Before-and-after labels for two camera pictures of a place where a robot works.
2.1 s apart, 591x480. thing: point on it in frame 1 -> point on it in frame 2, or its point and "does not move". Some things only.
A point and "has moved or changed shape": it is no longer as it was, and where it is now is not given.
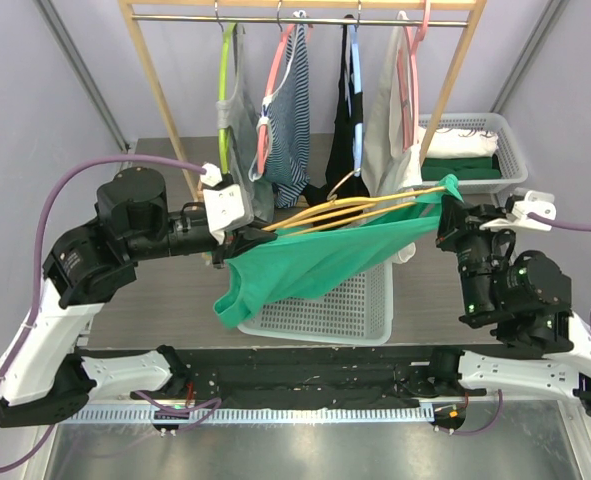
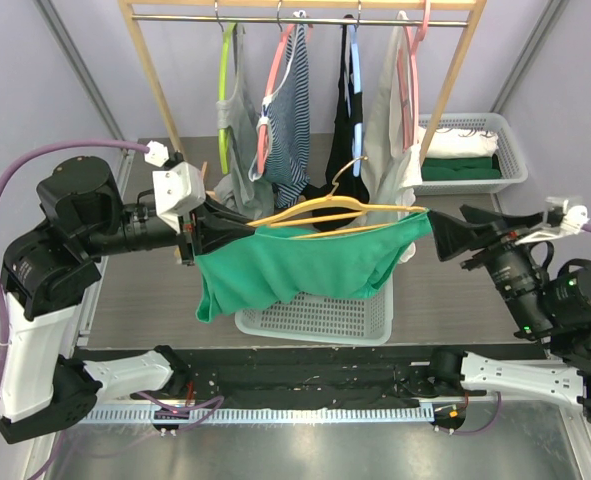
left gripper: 239,240 -> 214,228
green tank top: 319,261 has moved or changed shape
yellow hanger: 374,204 has moved or changed shape
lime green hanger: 224,133 does not move
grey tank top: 240,113 does not move
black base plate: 286,374 does not move
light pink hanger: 409,82 does not move
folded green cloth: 463,167 does not move
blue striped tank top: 284,156 does not move
